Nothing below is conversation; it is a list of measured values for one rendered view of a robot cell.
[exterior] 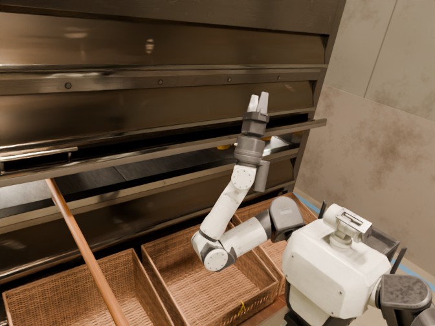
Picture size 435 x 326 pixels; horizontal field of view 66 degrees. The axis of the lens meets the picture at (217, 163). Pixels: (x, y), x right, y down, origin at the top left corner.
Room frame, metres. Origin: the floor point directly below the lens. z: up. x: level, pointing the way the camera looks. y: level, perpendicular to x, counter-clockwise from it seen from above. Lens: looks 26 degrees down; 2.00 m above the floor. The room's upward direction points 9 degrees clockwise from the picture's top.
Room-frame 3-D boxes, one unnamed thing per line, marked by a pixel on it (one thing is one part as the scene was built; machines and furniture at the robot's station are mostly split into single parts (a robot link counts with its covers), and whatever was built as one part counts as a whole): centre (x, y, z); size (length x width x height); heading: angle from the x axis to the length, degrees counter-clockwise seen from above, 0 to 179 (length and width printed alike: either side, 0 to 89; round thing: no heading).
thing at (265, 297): (1.30, -0.05, 0.72); 0.56 x 0.49 x 0.28; 133
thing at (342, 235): (0.80, -0.38, 1.47); 0.10 x 0.07 x 0.09; 45
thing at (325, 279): (0.84, -0.43, 1.26); 0.34 x 0.30 x 0.36; 45
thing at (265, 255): (1.71, -0.49, 0.72); 0.56 x 0.49 x 0.28; 131
